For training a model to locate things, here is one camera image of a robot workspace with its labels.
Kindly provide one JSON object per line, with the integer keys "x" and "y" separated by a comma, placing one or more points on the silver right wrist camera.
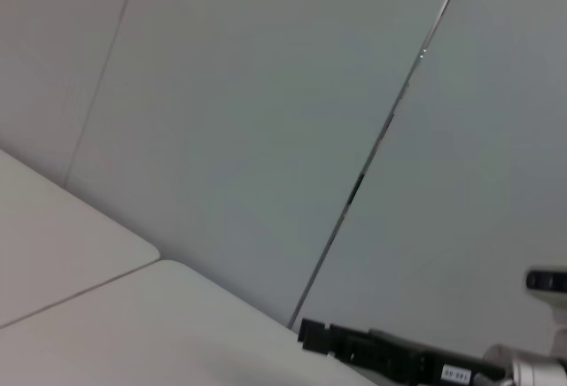
{"x": 549, "y": 286}

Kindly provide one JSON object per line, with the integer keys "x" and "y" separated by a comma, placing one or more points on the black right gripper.
{"x": 412, "y": 357}

